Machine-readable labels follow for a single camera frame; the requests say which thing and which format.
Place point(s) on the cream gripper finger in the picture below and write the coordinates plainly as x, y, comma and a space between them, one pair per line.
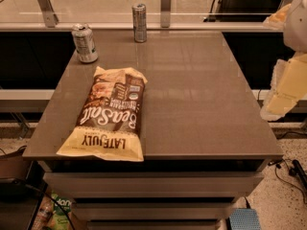
288, 86
276, 20

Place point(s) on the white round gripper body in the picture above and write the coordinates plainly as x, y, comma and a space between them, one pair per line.
296, 26

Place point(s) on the brown Late July chip bag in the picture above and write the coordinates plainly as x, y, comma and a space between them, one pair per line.
109, 123

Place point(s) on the tall silver Red Bull can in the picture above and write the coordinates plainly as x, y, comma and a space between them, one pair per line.
139, 22

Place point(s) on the white green soda can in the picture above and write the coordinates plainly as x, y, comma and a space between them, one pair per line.
84, 43

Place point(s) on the black power adapter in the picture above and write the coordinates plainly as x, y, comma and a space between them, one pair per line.
296, 169

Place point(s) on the blue perforated box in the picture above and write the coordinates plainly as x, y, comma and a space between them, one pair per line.
244, 219

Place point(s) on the grey drawer cabinet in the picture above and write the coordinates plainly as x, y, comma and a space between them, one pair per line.
154, 192

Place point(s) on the green snack package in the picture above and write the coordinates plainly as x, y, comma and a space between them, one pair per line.
54, 213

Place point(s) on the brown bin at left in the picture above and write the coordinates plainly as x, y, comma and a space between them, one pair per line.
13, 165

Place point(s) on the middle metal railing post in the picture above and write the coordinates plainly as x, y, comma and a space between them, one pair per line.
165, 13

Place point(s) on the left metal railing post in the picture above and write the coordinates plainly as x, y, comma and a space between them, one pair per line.
49, 16

